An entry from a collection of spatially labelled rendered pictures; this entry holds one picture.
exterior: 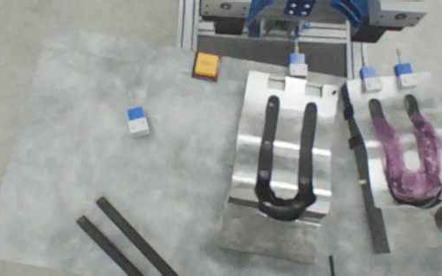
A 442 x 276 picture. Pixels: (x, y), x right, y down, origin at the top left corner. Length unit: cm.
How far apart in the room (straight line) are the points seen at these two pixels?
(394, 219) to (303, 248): 25
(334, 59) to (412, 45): 55
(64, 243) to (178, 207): 32
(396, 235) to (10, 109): 177
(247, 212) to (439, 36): 170
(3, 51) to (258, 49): 122
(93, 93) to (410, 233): 97
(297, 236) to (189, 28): 117
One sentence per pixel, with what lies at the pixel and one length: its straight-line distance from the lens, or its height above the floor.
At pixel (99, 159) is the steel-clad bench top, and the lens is 141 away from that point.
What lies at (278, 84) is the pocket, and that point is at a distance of 140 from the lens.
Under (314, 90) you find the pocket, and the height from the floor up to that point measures 86.
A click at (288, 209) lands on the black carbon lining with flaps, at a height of 87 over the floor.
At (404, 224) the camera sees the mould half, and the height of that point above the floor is 91.
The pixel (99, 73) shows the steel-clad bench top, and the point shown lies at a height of 80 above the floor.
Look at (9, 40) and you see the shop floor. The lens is 255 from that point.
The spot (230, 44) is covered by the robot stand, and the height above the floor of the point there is 21.
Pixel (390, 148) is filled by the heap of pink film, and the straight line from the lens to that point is 137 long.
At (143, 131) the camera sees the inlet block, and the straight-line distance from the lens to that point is 137.
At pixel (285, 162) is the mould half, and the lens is 130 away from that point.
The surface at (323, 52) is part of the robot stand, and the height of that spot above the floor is 21.
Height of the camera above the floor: 215
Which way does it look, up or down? 75 degrees down
